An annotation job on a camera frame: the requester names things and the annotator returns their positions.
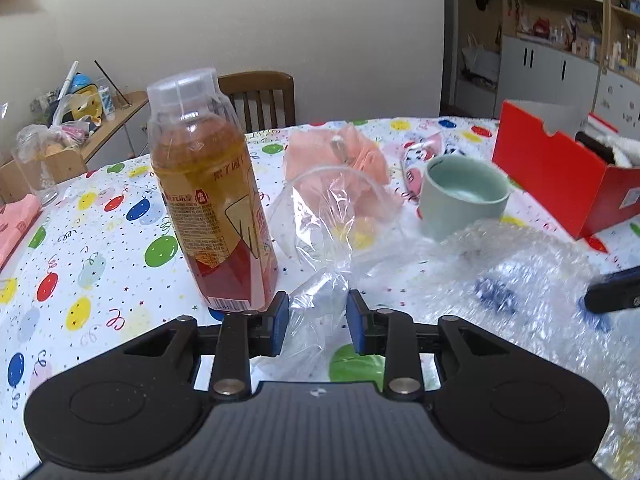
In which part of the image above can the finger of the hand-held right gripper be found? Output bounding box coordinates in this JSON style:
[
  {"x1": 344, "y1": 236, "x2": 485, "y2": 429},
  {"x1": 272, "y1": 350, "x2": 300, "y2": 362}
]
[{"x1": 585, "y1": 266, "x2": 640, "y2": 315}]

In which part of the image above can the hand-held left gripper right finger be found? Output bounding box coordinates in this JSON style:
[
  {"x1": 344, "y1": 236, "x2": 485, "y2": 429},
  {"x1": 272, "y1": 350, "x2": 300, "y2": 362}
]
[{"x1": 347, "y1": 290, "x2": 508, "y2": 402}]

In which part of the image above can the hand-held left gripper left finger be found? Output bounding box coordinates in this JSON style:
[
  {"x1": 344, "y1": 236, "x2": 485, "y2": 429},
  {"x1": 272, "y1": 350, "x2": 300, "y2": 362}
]
[{"x1": 122, "y1": 291, "x2": 290, "y2": 402}]

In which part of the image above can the clear bubble wrap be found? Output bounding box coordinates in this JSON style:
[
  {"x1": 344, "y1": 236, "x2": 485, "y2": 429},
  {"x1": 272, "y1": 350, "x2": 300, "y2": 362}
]
[{"x1": 350, "y1": 217, "x2": 640, "y2": 480}]

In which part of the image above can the clear plastic bag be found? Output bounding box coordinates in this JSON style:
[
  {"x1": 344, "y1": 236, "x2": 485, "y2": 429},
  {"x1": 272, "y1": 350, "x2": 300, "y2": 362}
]
[{"x1": 269, "y1": 166, "x2": 406, "y2": 391}]

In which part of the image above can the red cardboard box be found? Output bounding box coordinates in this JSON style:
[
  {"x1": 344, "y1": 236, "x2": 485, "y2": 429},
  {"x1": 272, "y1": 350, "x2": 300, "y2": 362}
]
[{"x1": 492, "y1": 100, "x2": 640, "y2": 240}]

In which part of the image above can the amber drink plastic bottle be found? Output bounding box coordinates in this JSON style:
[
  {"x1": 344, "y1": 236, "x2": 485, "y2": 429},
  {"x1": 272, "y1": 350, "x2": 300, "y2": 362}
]
[{"x1": 146, "y1": 67, "x2": 279, "y2": 313}]

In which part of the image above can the white fluffy cloth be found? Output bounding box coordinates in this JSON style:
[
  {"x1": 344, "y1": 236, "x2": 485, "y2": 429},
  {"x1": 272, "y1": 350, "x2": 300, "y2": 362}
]
[{"x1": 587, "y1": 114, "x2": 640, "y2": 167}]

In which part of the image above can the dark cloth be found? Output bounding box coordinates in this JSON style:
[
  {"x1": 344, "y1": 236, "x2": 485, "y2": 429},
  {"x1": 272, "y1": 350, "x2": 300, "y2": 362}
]
[{"x1": 574, "y1": 131, "x2": 618, "y2": 163}]

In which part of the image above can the pale green ceramic cup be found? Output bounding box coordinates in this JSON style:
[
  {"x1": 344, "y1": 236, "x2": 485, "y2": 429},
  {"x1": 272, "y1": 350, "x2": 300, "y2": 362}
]
[{"x1": 417, "y1": 154, "x2": 512, "y2": 242}]

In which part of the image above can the pink cloth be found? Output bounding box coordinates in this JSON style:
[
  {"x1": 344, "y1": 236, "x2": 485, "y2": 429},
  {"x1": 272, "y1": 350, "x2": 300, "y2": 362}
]
[{"x1": 284, "y1": 125, "x2": 401, "y2": 216}]

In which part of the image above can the cartoon print pouch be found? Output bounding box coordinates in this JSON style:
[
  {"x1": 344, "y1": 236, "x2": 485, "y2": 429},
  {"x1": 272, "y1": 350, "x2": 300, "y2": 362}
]
[{"x1": 397, "y1": 130, "x2": 451, "y2": 203}]

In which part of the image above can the white shelf cabinet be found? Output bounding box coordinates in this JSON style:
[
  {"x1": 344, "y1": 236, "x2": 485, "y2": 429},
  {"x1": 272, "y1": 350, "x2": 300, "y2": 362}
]
[{"x1": 500, "y1": 0, "x2": 640, "y2": 128}]

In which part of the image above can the wooden chair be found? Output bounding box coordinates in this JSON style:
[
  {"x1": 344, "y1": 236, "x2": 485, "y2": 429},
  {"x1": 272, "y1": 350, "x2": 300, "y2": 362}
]
[{"x1": 218, "y1": 71, "x2": 296, "y2": 133}]

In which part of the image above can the white paper bag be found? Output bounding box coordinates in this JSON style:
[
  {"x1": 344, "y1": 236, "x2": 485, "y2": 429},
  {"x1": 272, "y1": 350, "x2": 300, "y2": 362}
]
[{"x1": 462, "y1": 35, "x2": 501, "y2": 91}]

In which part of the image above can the white tube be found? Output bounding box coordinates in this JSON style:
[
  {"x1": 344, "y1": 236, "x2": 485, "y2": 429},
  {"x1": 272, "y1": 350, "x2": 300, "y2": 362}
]
[{"x1": 97, "y1": 85, "x2": 117, "y2": 122}]

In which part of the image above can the pink towel at left edge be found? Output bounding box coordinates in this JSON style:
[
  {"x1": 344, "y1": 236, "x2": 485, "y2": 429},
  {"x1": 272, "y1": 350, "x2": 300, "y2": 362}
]
[{"x1": 0, "y1": 194, "x2": 43, "y2": 268}]

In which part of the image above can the yellow toy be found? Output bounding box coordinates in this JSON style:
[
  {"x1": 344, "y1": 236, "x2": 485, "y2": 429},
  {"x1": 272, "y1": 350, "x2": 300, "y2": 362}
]
[{"x1": 60, "y1": 74, "x2": 103, "y2": 123}]

